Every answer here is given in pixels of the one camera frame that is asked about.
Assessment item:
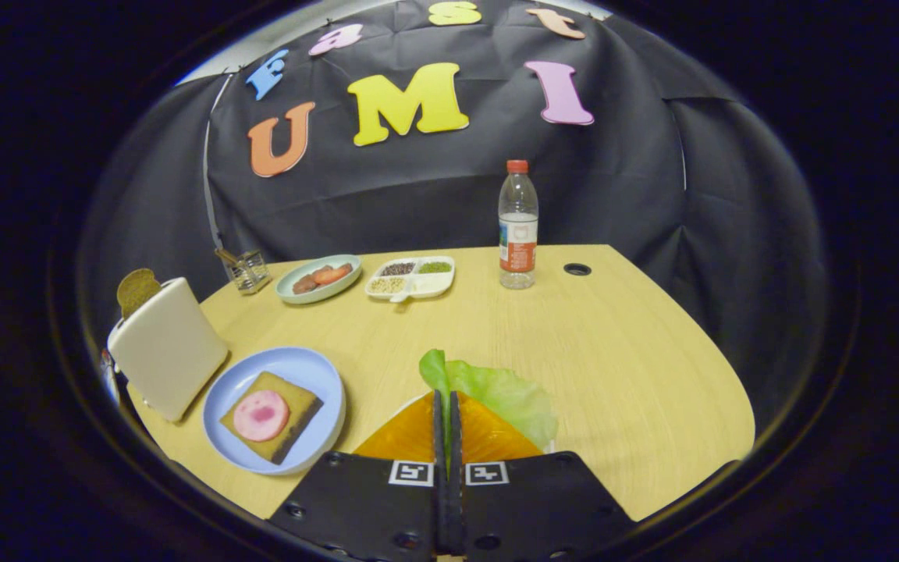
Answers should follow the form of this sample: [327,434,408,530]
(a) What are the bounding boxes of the white divided seasoning tray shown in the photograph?
[364,256,456,303]

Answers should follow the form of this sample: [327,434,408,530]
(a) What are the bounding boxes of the white toaster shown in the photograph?
[106,277,229,424]

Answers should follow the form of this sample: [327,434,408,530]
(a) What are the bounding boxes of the red and white object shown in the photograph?
[102,347,123,407]

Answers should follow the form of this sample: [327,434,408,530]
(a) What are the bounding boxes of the green lettuce leaf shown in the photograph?
[418,349,559,450]

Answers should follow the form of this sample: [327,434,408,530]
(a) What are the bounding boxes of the clear utensil holder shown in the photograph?
[215,247,272,295]

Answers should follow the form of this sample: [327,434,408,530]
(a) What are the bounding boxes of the black backdrop cloth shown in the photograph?
[79,0,829,438]

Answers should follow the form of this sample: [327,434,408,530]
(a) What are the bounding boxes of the pale green plate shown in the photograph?
[275,254,362,304]

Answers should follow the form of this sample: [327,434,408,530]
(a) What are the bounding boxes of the blue plate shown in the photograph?
[201,347,346,476]

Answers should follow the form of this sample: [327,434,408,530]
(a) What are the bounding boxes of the pink ham slice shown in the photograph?
[233,389,291,443]

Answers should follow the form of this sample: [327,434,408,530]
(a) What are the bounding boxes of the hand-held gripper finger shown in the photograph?
[266,390,450,562]
[449,390,641,562]

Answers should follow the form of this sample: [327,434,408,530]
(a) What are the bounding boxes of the brown toast slice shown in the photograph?
[116,269,162,319]

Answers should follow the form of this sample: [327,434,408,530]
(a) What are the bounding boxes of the clear red-capped water bottle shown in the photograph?
[498,160,539,290]

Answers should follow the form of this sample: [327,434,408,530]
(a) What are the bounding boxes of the square bread slice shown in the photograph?
[220,371,324,465]

